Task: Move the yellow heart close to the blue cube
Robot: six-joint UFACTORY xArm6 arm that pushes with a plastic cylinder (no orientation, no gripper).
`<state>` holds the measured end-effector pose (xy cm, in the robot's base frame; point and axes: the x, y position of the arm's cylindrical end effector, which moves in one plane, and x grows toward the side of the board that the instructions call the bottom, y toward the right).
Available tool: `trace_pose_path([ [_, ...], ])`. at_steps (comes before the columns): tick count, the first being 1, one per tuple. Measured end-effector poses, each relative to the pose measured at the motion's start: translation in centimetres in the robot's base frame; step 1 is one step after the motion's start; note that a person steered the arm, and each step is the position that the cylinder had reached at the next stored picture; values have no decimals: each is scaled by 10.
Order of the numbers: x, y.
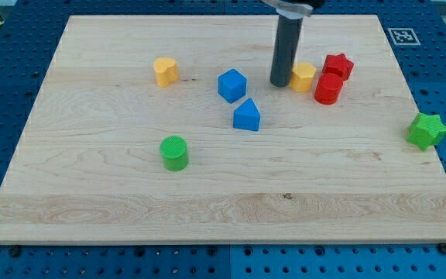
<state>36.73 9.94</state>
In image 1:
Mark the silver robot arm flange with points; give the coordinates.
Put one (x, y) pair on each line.
(295, 9)

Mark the blue cube block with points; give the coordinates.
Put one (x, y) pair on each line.
(232, 85)

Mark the yellow heart block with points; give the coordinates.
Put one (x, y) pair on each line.
(166, 71)

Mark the blue triangular prism block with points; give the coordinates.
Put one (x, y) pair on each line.
(247, 116)

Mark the green cylinder block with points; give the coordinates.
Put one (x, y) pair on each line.
(174, 153)

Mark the light wooden board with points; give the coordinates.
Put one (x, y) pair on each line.
(87, 169)

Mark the yellow hexagon block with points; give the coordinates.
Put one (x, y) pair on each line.
(302, 77)

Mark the red cylinder block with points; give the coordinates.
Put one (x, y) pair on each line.
(328, 89)

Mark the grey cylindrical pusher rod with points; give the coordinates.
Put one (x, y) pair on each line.
(285, 48)

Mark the red star block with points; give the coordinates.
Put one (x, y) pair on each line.
(339, 65)

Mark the green star block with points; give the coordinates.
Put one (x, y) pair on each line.
(426, 130)

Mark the white fiducial marker tag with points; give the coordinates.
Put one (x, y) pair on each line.
(402, 36)

